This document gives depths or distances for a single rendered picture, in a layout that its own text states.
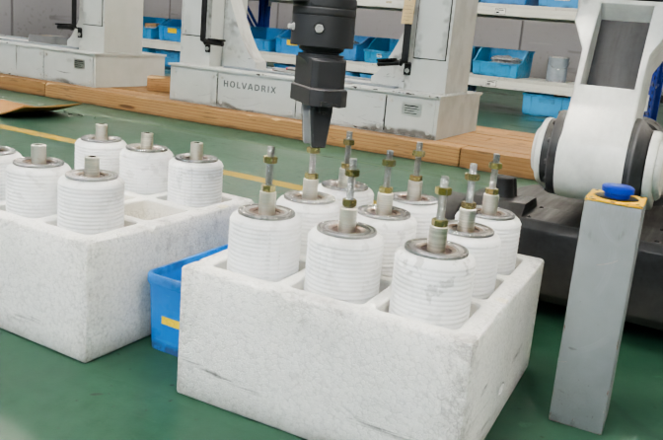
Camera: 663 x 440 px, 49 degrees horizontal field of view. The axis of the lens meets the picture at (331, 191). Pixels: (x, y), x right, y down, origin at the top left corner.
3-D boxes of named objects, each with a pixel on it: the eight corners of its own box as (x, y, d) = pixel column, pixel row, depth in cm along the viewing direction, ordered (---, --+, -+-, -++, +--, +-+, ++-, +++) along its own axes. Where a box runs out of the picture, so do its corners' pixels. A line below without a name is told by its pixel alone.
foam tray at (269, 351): (313, 307, 132) (321, 211, 128) (528, 366, 116) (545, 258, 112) (175, 393, 98) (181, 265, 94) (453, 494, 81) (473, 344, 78)
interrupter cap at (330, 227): (388, 239, 90) (389, 233, 90) (337, 244, 86) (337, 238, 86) (354, 222, 96) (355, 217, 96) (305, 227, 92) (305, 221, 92)
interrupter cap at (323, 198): (304, 191, 112) (304, 187, 112) (344, 201, 108) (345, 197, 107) (272, 198, 106) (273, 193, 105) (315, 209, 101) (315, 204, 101)
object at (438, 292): (462, 381, 93) (479, 246, 89) (453, 416, 84) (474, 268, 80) (389, 366, 96) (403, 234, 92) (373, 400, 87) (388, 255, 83)
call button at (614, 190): (602, 195, 97) (604, 181, 97) (633, 200, 95) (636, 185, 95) (598, 200, 93) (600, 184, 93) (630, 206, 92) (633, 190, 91)
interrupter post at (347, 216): (359, 235, 91) (362, 209, 90) (343, 236, 90) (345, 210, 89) (348, 229, 93) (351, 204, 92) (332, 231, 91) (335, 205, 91)
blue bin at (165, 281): (256, 293, 137) (259, 232, 134) (305, 309, 131) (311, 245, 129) (140, 346, 111) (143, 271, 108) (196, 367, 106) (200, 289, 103)
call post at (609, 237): (556, 399, 106) (591, 190, 99) (608, 413, 103) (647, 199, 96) (548, 419, 99) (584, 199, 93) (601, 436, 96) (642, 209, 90)
